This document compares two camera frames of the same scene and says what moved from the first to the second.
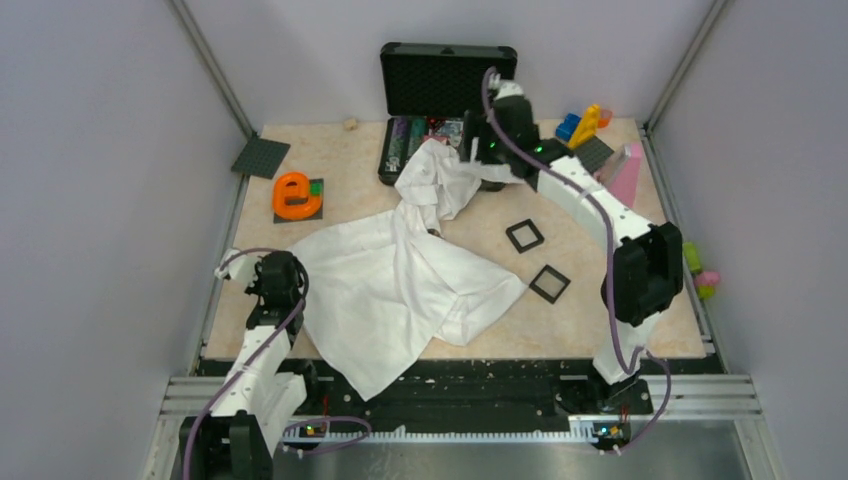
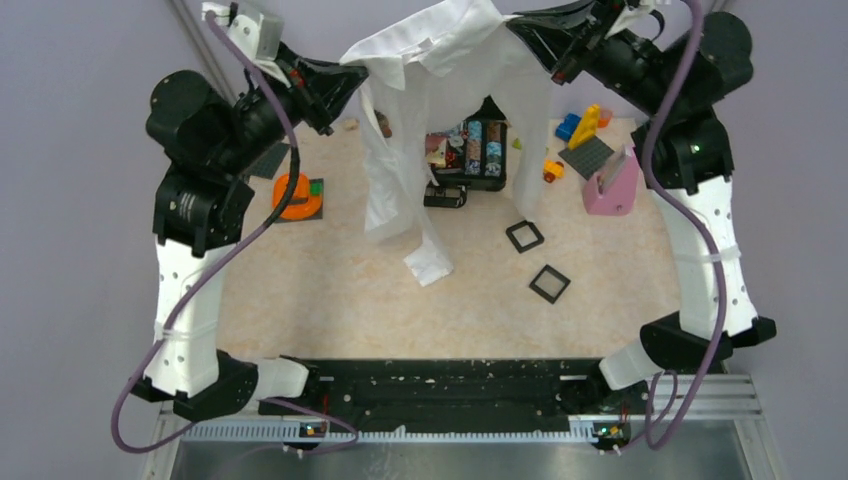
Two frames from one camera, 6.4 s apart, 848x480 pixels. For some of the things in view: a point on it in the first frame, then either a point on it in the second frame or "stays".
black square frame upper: (535, 231) stays
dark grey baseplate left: (260, 158) stays
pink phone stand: (620, 172) stays
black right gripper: (477, 126) → (554, 34)
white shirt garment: (378, 286) → (413, 78)
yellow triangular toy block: (587, 128) stays
